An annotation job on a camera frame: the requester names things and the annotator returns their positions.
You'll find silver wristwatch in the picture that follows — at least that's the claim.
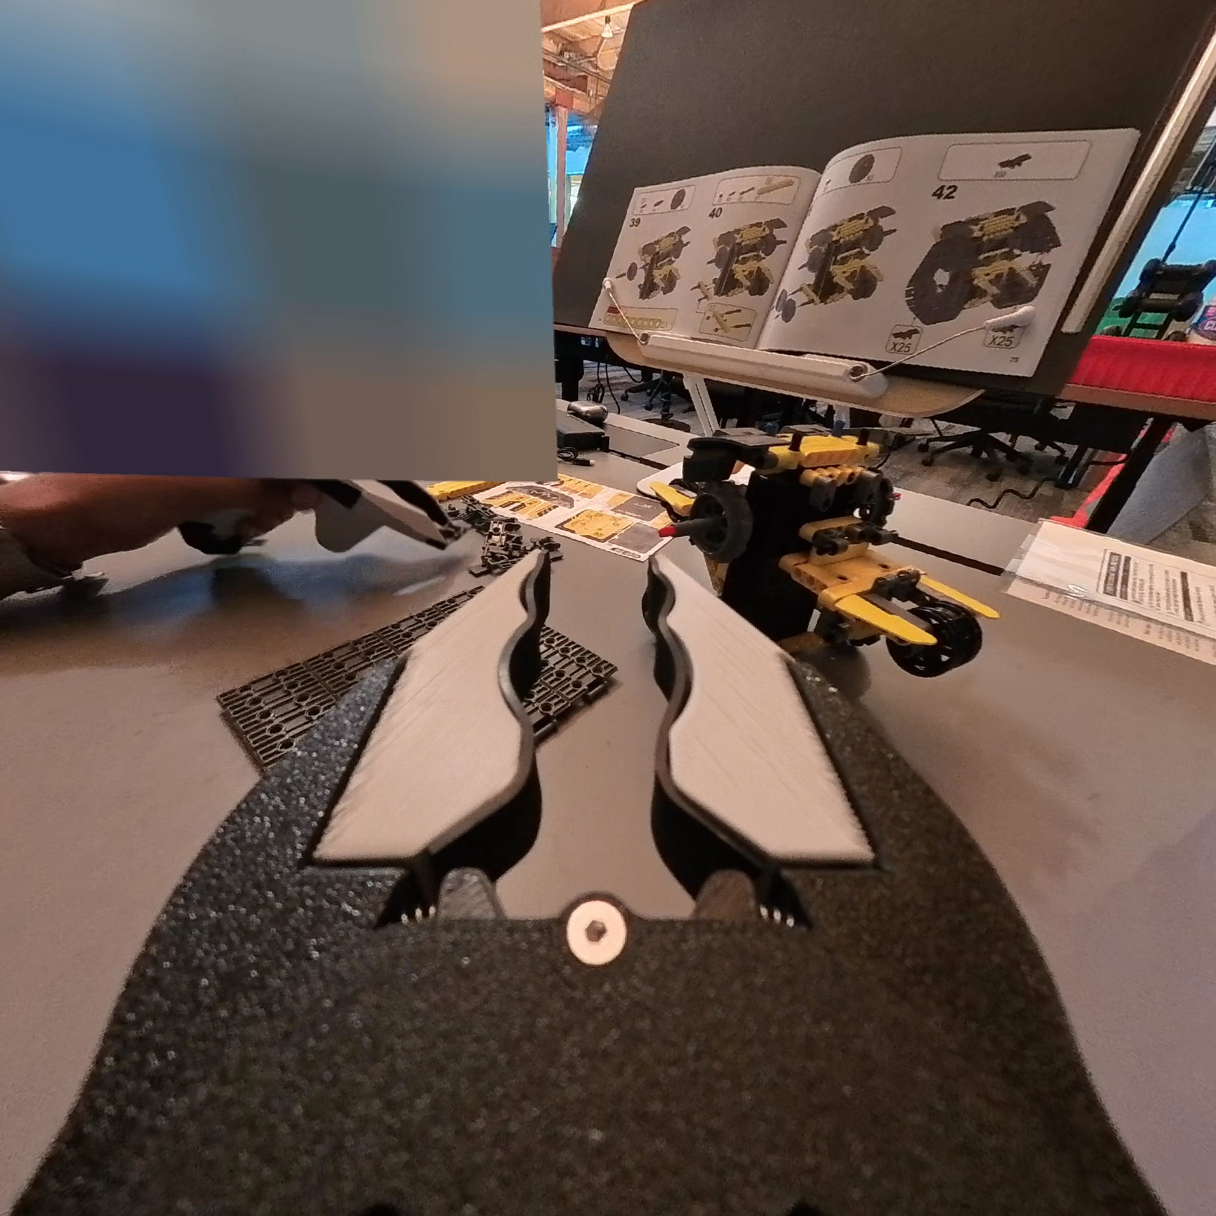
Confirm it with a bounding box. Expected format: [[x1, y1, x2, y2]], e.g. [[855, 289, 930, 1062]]
[[0, 522, 107, 597]]

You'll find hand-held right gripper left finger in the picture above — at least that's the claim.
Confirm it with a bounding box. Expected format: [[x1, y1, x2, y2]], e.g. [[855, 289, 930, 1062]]
[[309, 548, 553, 917]]

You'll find mat of joined track links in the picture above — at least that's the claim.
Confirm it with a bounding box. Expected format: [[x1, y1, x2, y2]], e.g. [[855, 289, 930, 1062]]
[[217, 581, 621, 772]]

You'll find red storage bin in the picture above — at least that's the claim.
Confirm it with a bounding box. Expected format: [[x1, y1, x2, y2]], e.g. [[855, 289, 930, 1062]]
[[1082, 332, 1216, 402]]

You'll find yellow black toy vehicle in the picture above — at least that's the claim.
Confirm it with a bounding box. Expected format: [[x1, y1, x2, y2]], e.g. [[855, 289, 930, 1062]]
[[648, 425, 1000, 678]]

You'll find white paper sheet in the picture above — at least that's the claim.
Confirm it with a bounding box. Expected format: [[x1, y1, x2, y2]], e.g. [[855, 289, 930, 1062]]
[[1004, 516, 1216, 665]]

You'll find brown wooden table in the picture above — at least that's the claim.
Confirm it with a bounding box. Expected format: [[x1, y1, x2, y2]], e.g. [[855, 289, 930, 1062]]
[[1058, 382, 1216, 532]]

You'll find yellow black sticker sheet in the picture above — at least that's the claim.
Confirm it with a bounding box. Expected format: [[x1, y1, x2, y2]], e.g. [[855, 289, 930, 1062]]
[[472, 479, 671, 561]]

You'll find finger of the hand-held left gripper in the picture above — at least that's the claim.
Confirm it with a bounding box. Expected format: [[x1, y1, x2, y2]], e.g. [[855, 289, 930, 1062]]
[[314, 492, 450, 554], [354, 479, 457, 535]]

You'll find open instruction booklet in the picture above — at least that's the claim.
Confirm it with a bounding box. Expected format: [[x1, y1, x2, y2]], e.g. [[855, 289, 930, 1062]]
[[589, 125, 1140, 373]]

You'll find person's left hand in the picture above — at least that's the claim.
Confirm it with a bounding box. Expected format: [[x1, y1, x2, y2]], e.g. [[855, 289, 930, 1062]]
[[0, 473, 307, 578]]

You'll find black office chair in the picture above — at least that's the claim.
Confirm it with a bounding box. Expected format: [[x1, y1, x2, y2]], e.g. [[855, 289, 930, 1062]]
[[916, 418, 1036, 480]]

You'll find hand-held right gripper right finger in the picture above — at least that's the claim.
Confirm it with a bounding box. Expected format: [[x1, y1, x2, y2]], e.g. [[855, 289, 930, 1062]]
[[641, 555, 875, 917]]

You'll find pile of track links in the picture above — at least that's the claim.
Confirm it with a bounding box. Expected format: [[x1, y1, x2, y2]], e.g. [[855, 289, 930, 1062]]
[[446, 503, 563, 577]]

